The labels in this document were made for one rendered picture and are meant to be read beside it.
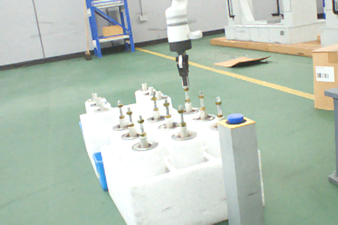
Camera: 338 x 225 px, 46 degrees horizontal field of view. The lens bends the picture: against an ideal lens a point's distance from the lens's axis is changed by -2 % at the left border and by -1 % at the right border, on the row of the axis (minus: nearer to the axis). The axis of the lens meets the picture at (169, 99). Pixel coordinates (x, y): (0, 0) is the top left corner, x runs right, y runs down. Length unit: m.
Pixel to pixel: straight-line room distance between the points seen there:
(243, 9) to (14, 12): 3.82
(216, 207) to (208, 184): 0.08
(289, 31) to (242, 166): 3.38
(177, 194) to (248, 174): 0.21
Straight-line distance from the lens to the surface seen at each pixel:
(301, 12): 4.39
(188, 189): 1.11
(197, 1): 7.71
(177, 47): 1.32
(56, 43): 7.24
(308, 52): 3.93
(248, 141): 1.00
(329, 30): 3.77
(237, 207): 1.05
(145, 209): 1.09
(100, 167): 1.46
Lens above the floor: 0.61
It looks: 13 degrees down
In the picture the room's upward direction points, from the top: 8 degrees counter-clockwise
